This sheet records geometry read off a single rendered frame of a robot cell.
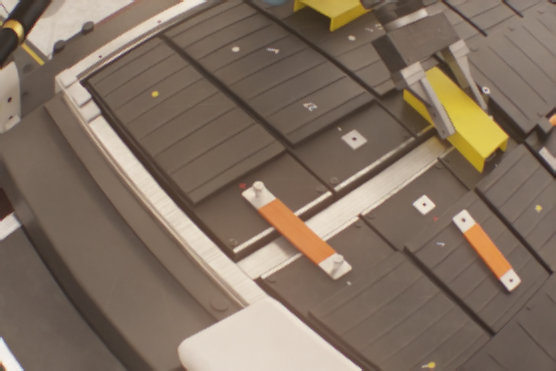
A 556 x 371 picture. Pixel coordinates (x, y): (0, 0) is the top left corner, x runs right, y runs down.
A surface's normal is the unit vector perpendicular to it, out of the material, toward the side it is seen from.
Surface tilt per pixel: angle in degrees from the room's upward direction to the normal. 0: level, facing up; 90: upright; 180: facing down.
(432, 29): 35
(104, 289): 0
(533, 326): 0
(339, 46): 0
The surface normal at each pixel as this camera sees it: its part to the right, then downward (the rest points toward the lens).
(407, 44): 0.44, -0.20
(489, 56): 0.07, -0.66
